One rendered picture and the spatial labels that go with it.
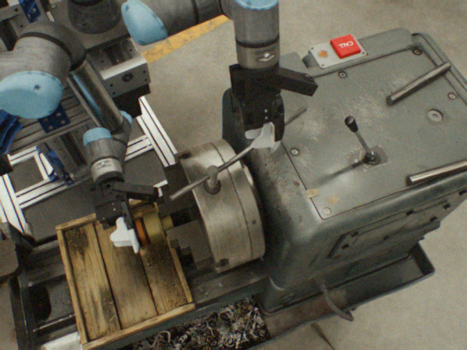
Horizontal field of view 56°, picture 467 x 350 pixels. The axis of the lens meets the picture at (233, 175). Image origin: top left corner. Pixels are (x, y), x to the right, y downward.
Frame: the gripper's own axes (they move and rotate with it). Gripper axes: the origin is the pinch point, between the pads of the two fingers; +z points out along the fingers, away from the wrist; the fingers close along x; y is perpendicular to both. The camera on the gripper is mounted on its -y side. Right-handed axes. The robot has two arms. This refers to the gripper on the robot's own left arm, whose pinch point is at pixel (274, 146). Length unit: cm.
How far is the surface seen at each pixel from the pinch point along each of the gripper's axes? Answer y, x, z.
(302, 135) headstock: -9.9, -6.4, 5.2
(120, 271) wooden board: 41, -16, 41
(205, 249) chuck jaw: 18.8, 1.3, 23.1
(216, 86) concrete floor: -31, -160, 82
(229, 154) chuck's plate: 7.1, -9.5, 6.8
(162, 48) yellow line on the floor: -9, -197, 68
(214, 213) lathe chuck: 15.2, 1.4, 12.1
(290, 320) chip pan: -5, -4, 82
